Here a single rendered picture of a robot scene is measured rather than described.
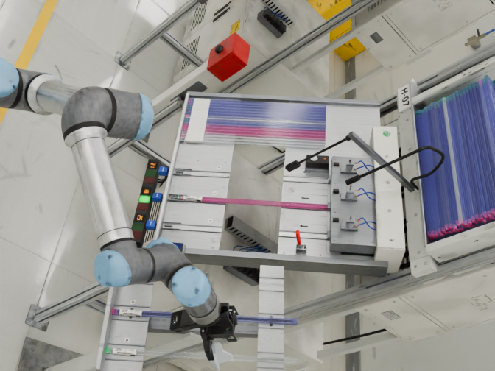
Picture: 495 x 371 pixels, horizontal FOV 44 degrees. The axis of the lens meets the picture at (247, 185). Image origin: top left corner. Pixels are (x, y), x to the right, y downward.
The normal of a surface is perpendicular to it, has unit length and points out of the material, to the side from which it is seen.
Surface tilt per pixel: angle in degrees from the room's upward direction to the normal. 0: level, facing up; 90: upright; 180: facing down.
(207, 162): 48
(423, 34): 90
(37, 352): 0
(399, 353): 90
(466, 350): 90
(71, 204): 0
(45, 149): 0
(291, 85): 90
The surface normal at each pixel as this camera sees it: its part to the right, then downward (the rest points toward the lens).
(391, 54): -0.10, 0.79
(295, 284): 0.72, -0.36
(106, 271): -0.64, -0.02
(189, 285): -0.20, -0.56
